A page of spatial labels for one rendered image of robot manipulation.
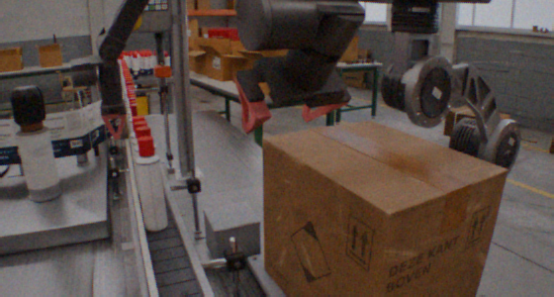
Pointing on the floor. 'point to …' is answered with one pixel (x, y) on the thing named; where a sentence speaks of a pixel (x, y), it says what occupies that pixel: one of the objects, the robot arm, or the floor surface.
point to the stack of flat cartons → (461, 118)
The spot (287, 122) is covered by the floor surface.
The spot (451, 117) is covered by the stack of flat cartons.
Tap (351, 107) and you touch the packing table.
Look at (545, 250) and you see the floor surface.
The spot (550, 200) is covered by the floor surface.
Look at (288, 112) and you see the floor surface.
